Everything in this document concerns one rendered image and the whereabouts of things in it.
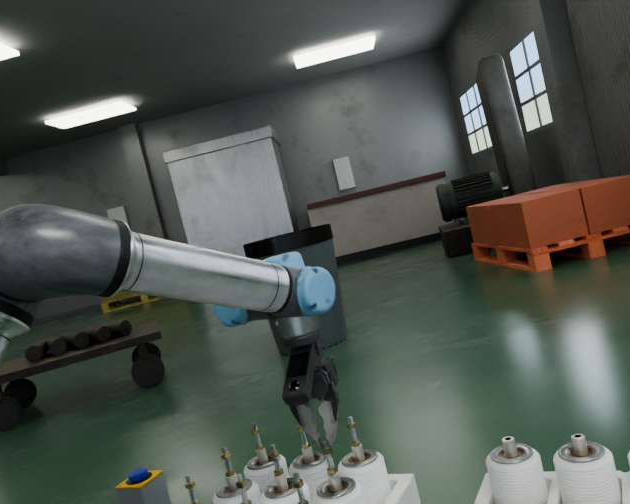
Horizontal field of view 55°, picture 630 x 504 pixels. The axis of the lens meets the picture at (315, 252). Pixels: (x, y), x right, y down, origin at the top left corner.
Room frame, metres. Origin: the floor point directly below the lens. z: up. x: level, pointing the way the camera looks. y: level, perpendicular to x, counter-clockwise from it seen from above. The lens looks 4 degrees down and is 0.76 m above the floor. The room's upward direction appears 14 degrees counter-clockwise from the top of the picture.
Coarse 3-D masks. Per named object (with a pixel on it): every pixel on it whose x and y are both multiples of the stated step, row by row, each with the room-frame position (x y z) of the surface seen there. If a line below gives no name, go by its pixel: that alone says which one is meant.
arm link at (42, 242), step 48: (0, 240) 0.67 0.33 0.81; (48, 240) 0.67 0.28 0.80; (96, 240) 0.69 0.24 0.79; (144, 240) 0.75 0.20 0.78; (0, 288) 0.69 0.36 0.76; (48, 288) 0.68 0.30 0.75; (96, 288) 0.70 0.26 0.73; (144, 288) 0.75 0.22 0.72; (192, 288) 0.79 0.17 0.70; (240, 288) 0.83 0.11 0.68; (288, 288) 0.89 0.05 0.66
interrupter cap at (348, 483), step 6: (342, 480) 1.12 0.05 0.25; (348, 480) 1.12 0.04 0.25; (354, 480) 1.11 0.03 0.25; (324, 486) 1.11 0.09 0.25; (342, 486) 1.10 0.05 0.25; (348, 486) 1.09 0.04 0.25; (354, 486) 1.08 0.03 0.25; (318, 492) 1.09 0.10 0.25; (324, 492) 1.09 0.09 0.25; (330, 492) 1.09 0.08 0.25; (336, 492) 1.08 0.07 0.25; (342, 492) 1.07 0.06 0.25; (348, 492) 1.07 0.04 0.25; (324, 498) 1.07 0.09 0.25; (330, 498) 1.07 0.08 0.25
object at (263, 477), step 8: (280, 456) 1.32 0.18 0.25; (280, 464) 1.29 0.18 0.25; (248, 472) 1.28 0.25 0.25; (256, 472) 1.27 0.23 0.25; (264, 472) 1.27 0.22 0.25; (272, 472) 1.27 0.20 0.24; (288, 472) 1.31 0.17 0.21; (256, 480) 1.27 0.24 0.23; (264, 480) 1.27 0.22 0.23; (272, 480) 1.27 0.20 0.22; (264, 488) 1.27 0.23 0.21
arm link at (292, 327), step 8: (280, 320) 1.09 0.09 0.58; (288, 320) 1.08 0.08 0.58; (296, 320) 1.08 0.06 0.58; (304, 320) 1.08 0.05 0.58; (312, 320) 1.09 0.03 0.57; (280, 328) 1.10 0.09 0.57; (288, 328) 1.08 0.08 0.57; (296, 328) 1.08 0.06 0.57; (304, 328) 1.08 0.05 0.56; (312, 328) 1.09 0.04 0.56; (288, 336) 1.08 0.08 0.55; (296, 336) 1.08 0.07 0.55; (304, 336) 1.08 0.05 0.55
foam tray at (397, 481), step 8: (392, 480) 1.23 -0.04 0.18; (400, 480) 1.22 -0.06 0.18; (408, 480) 1.21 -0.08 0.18; (392, 488) 1.24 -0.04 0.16; (400, 488) 1.19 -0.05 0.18; (408, 488) 1.20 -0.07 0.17; (416, 488) 1.23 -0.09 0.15; (392, 496) 1.16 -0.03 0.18; (400, 496) 1.16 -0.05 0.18; (408, 496) 1.19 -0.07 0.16; (416, 496) 1.22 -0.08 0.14
